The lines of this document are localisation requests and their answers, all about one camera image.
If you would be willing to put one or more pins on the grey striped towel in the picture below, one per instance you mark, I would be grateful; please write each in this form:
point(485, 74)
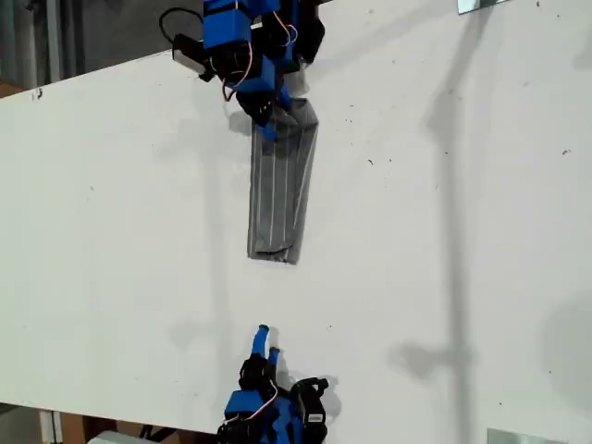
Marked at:
point(282, 194)

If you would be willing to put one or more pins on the white plastic container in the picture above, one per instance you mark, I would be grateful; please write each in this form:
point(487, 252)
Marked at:
point(115, 438)

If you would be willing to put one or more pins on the white table leg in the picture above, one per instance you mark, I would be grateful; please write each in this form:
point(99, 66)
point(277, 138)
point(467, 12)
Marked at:
point(50, 427)

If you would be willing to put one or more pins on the gripper camera stalk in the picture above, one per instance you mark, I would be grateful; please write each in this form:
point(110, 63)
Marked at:
point(207, 75)
point(307, 386)

